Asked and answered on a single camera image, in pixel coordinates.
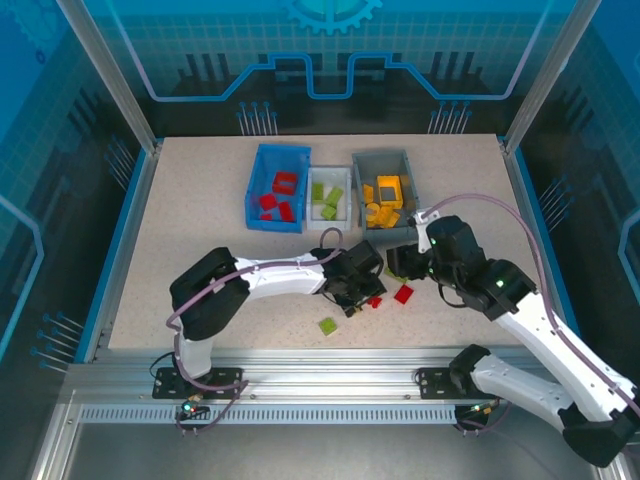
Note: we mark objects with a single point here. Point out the red comb lego piece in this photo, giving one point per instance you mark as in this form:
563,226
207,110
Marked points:
375,301

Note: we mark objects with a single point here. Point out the yellow half-round lego piece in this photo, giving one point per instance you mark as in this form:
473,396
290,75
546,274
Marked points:
389,218

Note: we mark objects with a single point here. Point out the yellow lego frame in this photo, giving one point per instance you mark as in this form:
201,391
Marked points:
381,190

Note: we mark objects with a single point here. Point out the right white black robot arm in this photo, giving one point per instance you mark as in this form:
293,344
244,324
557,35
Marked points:
540,340

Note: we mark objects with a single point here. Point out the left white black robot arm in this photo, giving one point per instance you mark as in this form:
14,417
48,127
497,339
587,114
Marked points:
280,280

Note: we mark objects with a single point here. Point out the gray plastic bin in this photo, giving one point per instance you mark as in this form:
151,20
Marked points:
365,165

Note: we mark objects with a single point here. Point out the white plastic bin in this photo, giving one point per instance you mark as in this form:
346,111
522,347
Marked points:
330,175

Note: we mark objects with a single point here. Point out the blue table edge trim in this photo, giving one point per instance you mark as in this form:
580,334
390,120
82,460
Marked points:
526,175
116,250

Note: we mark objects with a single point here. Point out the blue plastic bin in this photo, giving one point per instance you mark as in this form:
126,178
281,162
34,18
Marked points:
260,165

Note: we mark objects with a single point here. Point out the metal lower panel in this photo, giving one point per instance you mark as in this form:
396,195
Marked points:
320,455

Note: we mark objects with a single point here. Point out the wide aluminium frame rail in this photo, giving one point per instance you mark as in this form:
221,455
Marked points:
325,370

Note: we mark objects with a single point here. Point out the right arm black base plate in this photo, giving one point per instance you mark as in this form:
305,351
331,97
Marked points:
432,382

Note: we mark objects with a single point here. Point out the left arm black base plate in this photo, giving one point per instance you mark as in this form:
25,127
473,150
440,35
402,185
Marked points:
227,380

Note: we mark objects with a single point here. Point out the aluminium frame post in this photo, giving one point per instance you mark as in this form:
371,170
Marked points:
110,75
550,65

